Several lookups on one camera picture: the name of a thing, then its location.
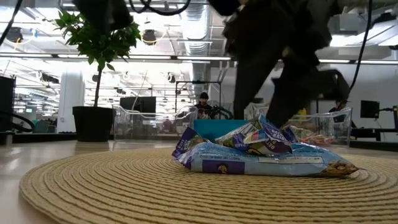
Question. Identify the blue plastic bin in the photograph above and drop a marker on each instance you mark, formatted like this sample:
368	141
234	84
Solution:
211	129

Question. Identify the black background robot arm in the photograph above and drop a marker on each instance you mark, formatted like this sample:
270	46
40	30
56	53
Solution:
222	113

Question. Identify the purple white oatmeal raisin bar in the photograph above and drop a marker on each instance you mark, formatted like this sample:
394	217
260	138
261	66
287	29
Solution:
264	143

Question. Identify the black table edge rail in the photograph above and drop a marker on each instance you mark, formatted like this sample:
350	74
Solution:
46	138

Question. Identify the clear plastic bin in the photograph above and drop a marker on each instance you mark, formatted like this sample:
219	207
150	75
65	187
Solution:
124	130
342	137

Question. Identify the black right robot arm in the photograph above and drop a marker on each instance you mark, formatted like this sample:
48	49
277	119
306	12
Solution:
323	37

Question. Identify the silver ceiling duct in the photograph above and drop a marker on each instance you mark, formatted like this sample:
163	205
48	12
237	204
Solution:
196	28

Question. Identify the light blue granola bar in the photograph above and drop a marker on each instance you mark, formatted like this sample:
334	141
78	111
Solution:
280	165

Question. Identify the round woven straw placemat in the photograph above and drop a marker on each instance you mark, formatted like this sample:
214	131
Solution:
155	193

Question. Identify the long ceiling light strip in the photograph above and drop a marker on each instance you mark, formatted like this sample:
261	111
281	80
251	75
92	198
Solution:
202	58

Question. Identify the chocolate chip granola bar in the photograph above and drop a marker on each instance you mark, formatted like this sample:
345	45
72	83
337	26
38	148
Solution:
300	132

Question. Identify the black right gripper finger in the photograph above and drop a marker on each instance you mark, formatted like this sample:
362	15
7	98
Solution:
248	81
295	90

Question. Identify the purple wrapper granola bar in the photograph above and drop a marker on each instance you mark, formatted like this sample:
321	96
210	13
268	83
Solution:
186	140

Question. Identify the black ceiling lamp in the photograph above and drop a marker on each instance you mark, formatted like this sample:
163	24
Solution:
149	36

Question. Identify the black background table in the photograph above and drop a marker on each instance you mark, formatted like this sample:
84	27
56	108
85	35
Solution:
373	130

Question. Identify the black plant pot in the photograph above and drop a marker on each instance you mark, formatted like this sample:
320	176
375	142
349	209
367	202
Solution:
93	124

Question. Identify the green leafy plant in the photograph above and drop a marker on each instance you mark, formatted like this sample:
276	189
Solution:
99	46

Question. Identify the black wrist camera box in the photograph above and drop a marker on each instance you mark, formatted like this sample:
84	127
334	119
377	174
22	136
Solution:
332	85

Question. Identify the black monitor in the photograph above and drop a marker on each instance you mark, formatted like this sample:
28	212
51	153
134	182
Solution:
138	104
370	109

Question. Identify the black cabinet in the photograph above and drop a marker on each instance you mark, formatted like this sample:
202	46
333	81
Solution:
7	102

